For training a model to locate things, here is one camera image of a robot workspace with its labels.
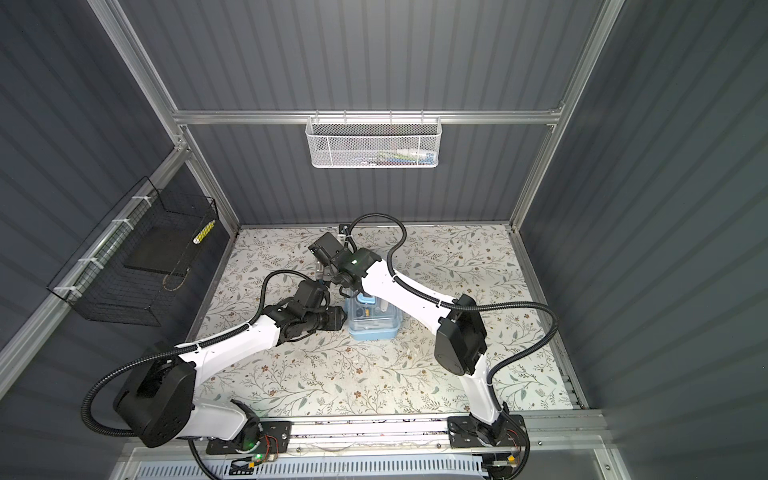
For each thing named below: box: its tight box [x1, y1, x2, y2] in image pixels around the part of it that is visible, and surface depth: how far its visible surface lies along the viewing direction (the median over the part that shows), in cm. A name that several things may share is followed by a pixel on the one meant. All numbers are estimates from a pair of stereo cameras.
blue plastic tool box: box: [344, 293, 402, 341], surface depth 87 cm
